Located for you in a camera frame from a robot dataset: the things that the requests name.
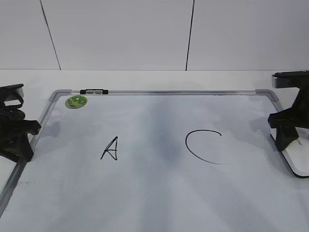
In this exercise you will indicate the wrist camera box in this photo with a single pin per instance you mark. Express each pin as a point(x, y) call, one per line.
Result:
point(11, 93)
point(298, 79)

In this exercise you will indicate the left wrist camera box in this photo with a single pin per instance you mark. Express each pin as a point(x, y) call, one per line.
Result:
point(11, 93)

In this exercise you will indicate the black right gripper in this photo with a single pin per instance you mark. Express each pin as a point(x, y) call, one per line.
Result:
point(287, 120)

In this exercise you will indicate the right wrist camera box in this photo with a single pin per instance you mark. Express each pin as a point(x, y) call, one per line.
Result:
point(298, 79)

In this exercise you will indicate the white rectangular eraser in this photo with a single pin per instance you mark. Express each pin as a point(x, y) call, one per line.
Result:
point(297, 154)

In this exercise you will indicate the black silver hanging clip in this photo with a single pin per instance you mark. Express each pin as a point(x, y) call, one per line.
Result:
point(94, 91)

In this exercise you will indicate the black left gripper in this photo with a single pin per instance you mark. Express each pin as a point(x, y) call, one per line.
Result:
point(14, 131)

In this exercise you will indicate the white framed whiteboard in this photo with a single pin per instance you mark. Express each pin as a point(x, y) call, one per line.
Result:
point(138, 161)

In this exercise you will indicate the green round magnet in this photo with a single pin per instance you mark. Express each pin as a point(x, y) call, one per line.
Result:
point(76, 102)

